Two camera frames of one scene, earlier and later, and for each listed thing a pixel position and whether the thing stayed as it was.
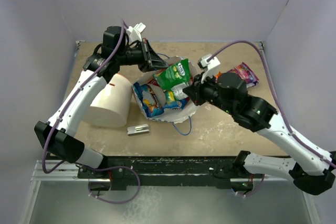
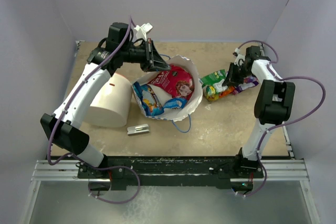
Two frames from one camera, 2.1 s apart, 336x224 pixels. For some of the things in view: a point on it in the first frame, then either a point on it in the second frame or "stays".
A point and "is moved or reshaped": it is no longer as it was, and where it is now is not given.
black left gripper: [151, 61] stays
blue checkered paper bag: [176, 116] stays
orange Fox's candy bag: [218, 75] is moved or reshaped
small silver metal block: [138, 129] stays
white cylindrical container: [111, 108] stays
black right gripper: [195, 91] -> [232, 80]
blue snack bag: [147, 100] stays
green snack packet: [173, 74] is moved or reshaped
